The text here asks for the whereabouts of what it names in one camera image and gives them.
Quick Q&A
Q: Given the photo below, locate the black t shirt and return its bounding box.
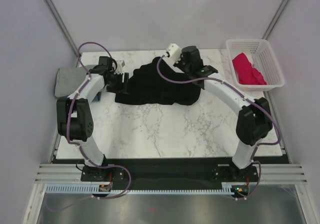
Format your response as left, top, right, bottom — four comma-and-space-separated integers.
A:
115, 57, 201, 106

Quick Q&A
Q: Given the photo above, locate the white plastic basket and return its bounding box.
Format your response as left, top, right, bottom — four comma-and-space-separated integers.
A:
225, 39, 285, 91

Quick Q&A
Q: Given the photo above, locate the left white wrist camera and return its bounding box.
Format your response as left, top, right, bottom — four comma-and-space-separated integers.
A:
115, 60, 125, 75

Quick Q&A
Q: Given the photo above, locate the blue folded t shirt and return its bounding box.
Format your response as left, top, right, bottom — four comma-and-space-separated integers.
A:
94, 92, 102, 102

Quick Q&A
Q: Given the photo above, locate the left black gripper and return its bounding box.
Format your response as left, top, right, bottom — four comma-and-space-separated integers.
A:
106, 72, 130, 95

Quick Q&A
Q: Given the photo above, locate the grey folded t shirt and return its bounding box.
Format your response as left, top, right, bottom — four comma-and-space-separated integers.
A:
54, 67, 87, 98

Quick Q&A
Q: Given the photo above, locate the white slotted cable duct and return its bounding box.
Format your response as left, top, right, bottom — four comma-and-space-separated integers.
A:
45, 184, 249, 195

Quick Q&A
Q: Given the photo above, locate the right aluminium corner post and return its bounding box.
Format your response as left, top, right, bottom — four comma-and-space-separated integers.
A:
262, 0, 291, 40

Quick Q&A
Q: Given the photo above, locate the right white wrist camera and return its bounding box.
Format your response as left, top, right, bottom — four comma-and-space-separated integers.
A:
166, 43, 182, 63

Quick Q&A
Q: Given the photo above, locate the left aluminium corner post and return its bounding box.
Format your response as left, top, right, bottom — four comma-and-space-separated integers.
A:
43, 0, 78, 57

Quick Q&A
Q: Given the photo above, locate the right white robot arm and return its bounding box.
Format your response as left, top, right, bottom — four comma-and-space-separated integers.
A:
166, 43, 274, 181

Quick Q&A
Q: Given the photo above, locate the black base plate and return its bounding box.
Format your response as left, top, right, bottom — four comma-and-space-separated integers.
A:
80, 157, 258, 191

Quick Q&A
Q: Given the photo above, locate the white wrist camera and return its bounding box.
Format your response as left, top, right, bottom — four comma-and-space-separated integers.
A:
166, 43, 182, 63
115, 60, 125, 75

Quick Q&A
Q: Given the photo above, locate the pink t shirt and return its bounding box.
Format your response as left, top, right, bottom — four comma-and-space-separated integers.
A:
232, 53, 267, 85

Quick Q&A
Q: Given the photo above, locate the aluminium frame rail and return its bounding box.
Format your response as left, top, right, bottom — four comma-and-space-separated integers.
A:
35, 164, 307, 184

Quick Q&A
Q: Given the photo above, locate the aluminium corner post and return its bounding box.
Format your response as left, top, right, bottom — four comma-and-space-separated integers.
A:
43, 0, 78, 57
262, 0, 291, 40

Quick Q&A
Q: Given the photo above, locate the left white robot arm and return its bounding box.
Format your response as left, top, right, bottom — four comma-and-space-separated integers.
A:
56, 56, 129, 180

